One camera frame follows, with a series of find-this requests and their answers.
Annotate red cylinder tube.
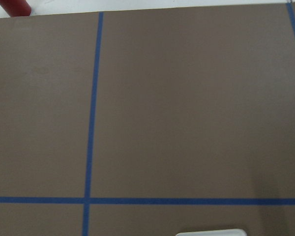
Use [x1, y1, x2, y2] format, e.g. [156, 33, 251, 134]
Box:
[0, 0, 31, 17]

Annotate white rectangular tray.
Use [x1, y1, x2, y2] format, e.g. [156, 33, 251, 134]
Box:
[176, 229, 247, 236]

